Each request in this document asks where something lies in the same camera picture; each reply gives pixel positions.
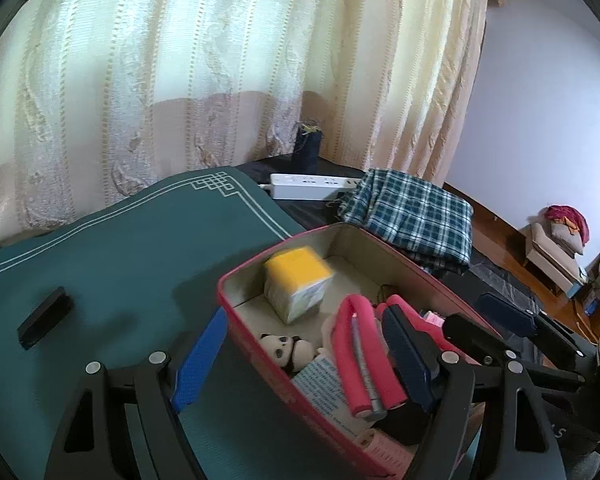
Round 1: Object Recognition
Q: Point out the yellow box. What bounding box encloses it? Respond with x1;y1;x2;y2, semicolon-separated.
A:
263;246;333;325

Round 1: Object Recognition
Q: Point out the panda toy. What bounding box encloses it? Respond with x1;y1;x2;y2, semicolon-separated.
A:
257;332;318;373

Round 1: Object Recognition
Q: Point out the pink foam curler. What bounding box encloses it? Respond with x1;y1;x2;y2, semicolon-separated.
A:
332;294;408;420
375;294;481;368

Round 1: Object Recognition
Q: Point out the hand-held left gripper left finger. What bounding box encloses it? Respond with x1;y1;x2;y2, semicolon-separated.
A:
45;307;229;480

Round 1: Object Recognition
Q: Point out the black rectangular block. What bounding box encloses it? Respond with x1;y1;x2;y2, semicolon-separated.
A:
17;286;74;351

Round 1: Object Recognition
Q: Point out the grey slim stick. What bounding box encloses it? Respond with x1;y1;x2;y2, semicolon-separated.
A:
350;317;386;413

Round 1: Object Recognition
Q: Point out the cream patterned curtain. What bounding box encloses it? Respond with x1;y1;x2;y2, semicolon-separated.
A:
0;0;506;253

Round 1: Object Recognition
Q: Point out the green plaid cloth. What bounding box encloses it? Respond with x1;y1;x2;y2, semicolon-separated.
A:
336;167;476;276

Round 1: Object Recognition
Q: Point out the grey cushion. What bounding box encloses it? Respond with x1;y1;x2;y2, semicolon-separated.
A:
550;222;586;258

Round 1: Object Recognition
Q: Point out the dark thread spool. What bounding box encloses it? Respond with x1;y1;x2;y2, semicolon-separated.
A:
292;121;322;171

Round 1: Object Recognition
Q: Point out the white power strip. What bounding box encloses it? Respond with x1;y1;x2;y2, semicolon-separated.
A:
260;172;366;201

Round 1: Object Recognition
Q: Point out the white printed packet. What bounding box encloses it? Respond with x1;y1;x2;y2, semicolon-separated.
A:
291;355;376;431

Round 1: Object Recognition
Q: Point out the beige armchair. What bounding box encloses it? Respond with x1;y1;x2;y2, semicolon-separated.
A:
522;205;591;293

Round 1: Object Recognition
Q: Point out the green desk mat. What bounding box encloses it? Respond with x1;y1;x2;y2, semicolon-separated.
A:
0;166;481;480

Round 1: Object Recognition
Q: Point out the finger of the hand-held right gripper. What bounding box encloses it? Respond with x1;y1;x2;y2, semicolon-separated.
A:
442;313;587;395
476;293;596;361

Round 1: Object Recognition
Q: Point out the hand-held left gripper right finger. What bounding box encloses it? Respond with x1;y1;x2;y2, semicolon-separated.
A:
381;305;568;480

